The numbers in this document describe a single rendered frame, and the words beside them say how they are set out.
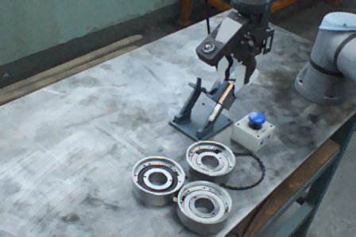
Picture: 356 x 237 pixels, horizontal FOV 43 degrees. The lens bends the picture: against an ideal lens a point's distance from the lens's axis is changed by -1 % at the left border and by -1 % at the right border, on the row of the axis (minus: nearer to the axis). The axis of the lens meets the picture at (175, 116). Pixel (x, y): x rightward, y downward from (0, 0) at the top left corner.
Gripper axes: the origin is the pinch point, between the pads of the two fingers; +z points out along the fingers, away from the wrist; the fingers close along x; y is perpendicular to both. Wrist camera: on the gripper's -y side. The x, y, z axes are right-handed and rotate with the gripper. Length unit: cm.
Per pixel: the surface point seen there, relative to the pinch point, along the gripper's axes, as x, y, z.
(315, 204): -5, 56, 73
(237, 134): -1.6, 3.5, 13.0
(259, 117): -4.1, 7.1, 8.1
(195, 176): -5.2, -14.0, 12.4
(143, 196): -3.0, -26.1, 11.6
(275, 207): -9.3, 16.4, 41.3
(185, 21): 162, 152, 90
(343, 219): -9, 84, 99
